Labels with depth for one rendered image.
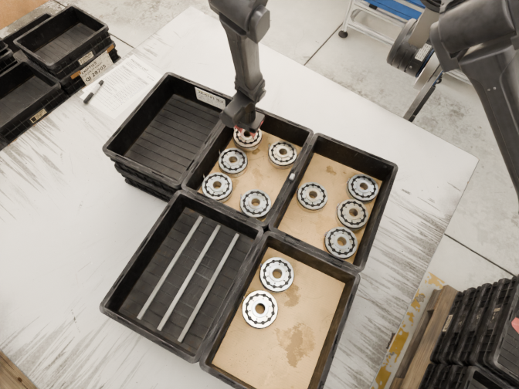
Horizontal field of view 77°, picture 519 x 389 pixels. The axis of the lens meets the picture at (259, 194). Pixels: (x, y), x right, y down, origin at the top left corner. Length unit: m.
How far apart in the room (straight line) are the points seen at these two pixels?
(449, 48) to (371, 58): 2.43
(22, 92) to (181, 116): 1.23
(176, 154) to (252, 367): 0.74
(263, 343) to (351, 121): 0.98
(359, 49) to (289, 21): 0.64
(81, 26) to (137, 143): 1.26
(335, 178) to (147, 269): 0.69
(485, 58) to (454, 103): 2.38
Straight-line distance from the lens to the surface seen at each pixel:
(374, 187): 1.18
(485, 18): 0.51
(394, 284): 1.26
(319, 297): 1.04
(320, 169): 1.19
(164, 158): 1.22
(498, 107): 0.56
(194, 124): 1.29
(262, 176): 1.15
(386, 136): 1.53
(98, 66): 2.23
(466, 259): 2.29
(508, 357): 1.68
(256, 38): 0.63
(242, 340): 1.01
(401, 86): 2.84
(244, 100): 0.99
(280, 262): 1.01
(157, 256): 1.08
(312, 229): 1.09
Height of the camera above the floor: 1.84
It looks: 64 degrees down
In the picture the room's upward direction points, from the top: 5 degrees clockwise
